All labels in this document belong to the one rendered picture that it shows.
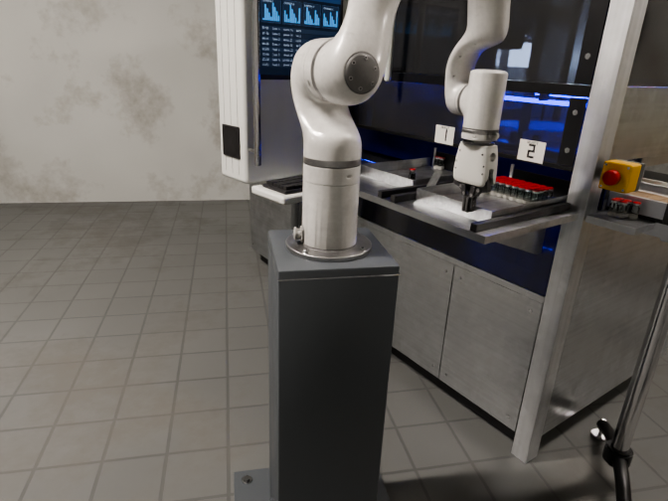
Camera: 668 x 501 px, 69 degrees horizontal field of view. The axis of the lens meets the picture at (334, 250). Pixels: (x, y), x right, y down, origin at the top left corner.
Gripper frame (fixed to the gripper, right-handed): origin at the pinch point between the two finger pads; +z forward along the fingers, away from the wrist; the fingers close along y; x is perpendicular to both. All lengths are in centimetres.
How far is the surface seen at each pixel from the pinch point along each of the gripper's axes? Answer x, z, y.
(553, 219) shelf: -21.4, 4.0, -10.8
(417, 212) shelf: 6.3, 4.4, 11.0
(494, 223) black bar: -0.2, 2.8, -8.2
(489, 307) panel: -34, 44, 12
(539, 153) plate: -33.4, -9.9, 4.2
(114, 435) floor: 76, 93, 74
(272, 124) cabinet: 8, -9, 87
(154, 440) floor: 66, 93, 65
